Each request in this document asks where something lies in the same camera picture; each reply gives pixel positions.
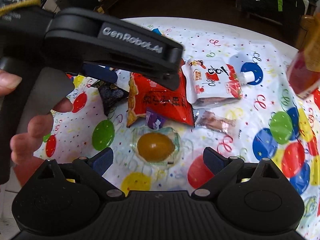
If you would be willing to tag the black snack packet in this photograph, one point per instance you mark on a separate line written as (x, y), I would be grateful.
(110, 94)

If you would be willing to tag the red chip bag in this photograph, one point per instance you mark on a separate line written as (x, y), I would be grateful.
(145, 94)

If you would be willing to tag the purple candy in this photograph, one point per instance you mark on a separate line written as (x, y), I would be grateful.
(154, 120)

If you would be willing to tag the orange juice bottle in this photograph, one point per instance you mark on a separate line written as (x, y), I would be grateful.
(303, 72)

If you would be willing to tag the balloon birthday tablecloth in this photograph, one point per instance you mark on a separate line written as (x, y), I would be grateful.
(271, 121)

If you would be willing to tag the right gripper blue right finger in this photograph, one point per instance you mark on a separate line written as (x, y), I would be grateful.
(214, 161)

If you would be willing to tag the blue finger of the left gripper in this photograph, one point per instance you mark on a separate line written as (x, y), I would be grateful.
(169, 79)
(99, 72)

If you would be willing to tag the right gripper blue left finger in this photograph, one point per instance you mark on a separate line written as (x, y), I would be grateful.
(102, 161)

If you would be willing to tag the person's left hand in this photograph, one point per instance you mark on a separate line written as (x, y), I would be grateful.
(29, 99)

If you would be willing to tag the white red drink pouch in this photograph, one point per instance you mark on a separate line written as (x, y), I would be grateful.
(213, 83)

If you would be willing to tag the small brown transparent snack bar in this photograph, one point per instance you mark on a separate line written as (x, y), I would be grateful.
(210, 120)

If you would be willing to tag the black backpack green stripe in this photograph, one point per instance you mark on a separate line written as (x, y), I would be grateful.
(281, 11)

